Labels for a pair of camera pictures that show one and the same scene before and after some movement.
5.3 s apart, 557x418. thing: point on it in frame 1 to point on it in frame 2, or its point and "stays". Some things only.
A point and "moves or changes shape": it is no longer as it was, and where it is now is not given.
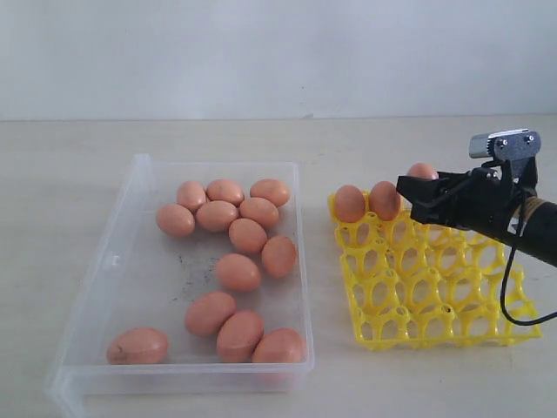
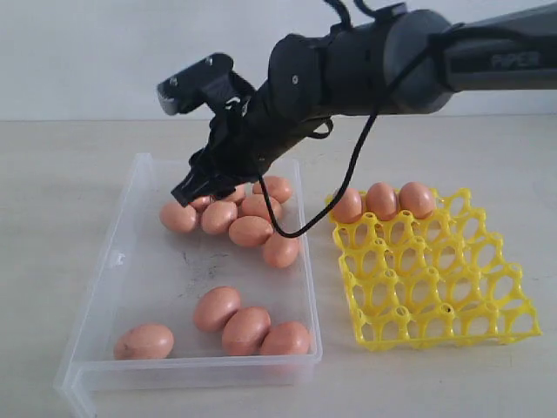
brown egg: x=423 y=170 moves or changes shape
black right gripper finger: x=452 y=212 to x=223 y=186
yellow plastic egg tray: x=415 y=284 stays
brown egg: x=385 y=200 stays
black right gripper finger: x=419 y=191 to x=194 y=185
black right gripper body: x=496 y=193 to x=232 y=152
